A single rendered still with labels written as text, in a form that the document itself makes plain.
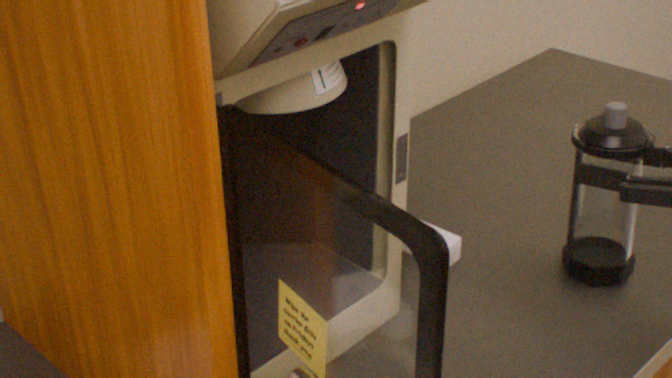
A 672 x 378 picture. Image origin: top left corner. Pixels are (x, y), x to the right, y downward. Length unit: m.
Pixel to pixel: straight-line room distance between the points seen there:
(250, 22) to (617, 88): 1.37
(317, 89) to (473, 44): 1.04
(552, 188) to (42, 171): 0.93
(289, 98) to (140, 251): 0.24
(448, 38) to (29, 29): 1.16
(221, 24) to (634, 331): 0.77
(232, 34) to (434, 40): 1.12
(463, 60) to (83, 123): 1.23
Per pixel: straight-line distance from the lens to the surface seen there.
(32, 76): 0.91
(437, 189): 1.54
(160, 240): 0.82
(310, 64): 0.91
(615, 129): 1.25
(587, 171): 1.25
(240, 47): 0.74
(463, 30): 1.91
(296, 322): 0.82
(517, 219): 1.47
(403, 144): 1.08
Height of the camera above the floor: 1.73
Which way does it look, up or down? 31 degrees down
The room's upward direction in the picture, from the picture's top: straight up
